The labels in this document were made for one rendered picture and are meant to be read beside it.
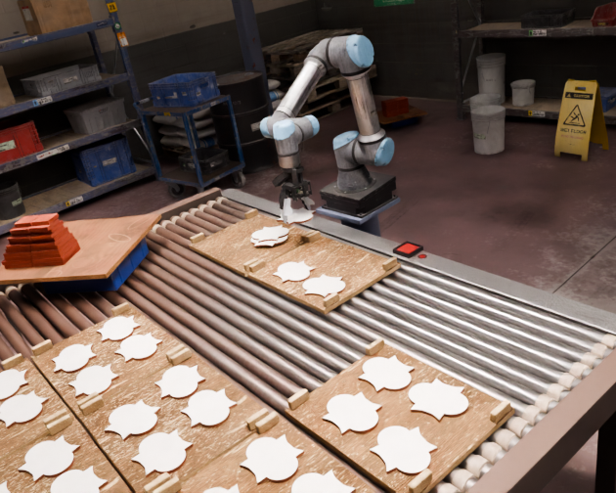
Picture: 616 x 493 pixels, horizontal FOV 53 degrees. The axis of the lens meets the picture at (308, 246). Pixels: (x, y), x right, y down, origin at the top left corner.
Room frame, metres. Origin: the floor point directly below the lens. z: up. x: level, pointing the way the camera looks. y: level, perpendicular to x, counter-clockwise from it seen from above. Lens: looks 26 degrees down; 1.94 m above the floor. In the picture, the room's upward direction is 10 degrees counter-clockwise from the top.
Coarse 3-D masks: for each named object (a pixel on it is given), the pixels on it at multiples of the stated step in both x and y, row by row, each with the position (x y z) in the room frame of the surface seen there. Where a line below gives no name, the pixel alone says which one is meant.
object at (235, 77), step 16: (224, 80) 6.18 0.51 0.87; (240, 80) 6.03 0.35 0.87; (256, 80) 5.96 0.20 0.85; (240, 96) 5.86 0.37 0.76; (256, 96) 5.93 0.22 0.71; (224, 112) 5.89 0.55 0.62; (240, 112) 5.86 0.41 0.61; (256, 112) 5.91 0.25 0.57; (224, 128) 5.91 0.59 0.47; (240, 128) 5.86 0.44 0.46; (256, 128) 5.89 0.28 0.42; (224, 144) 5.95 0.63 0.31; (256, 144) 5.88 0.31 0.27; (272, 144) 6.02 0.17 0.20; (256, 160) 5.87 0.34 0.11; (272, 160) 5.96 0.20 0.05
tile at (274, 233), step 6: (264, 228) 2.25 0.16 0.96; (270, 228) 2.24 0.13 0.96; (276, 228) 2.23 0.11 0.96; (282, 228) 2.22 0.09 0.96; (252, 234) 2.22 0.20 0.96; (258, 234) 2.21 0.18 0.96; (264, 234) 2.20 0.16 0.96; (270, 234) 2.19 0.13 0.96; (276, 234) 2.18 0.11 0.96; (282, 234) 2.17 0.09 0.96; (258, 240) 2.15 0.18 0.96; (264, 240) 2.15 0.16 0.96; (270, 240) 2.14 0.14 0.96; (276, 240) 2.13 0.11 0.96
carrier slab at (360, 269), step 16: (320, 240) 2.11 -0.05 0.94; (288, 256) 2.02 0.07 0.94; (304, 256) 1.99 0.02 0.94; (320, 256) 1.97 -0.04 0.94; (336, 256) 1.95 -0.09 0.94; (352, 256) 1.93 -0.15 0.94; (368, 256) 1.90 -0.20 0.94; (256, 272) 1.94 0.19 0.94; (272, 272) 1.92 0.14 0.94; (320, 272) 1.86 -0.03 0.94; (336, 272) 1.83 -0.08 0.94; (352, 272) 1.81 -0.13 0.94; (368, 272) 1.80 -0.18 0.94; (384, 272) 1.78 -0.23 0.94; (272, 288) 1.83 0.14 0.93; (288, 288) 1.79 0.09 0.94; (352, 288) 1.71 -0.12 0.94; (320, 304) 1.65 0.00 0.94; (336, 304) 1.64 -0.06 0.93
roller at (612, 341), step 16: (240, 208) 2.63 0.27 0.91; (336, 240) 2.11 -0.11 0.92; (384, 256) 1.91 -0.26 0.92; (416, 272) 1.78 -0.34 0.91; (448, 288) 1.66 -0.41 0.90; (464, 288) 1.62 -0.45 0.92; (496, 304) 1.52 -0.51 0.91; (512, 304) 1.49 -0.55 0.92; (544, 320) 1.40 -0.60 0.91; (560, 320) 1.37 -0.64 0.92; (592, 336) 1.29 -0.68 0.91; (608, 336) 1.26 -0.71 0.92
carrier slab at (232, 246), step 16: (240, 224) 2.40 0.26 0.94; (256, 224) 2.36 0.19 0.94; (272, 224) 2.33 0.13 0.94; (208, 240) 2.29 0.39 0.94; (224, 240) 2.27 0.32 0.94; (240, 240) 2.24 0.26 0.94; (288, 240) 2.16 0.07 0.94; (208, 256) 2.16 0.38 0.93; (224, 256) 2.11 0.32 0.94; (240, 256) 2.09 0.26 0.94; (256, 256) 2.06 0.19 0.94; (272, 256) 2.04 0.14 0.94; (240, 272) 1.97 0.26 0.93
